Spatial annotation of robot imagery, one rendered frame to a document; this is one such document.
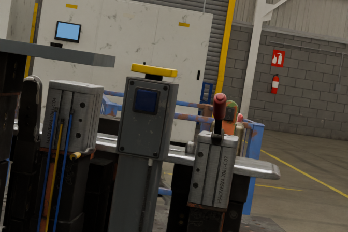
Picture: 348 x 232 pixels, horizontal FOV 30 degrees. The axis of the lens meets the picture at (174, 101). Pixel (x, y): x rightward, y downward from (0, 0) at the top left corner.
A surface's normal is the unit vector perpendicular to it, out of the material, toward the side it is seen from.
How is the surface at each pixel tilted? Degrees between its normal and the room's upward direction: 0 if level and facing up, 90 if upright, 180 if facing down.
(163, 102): 90
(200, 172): 90
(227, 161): 90
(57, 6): 90
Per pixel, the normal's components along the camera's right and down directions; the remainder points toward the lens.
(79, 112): -0.13, 0.04
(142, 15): 0.15, 0.07
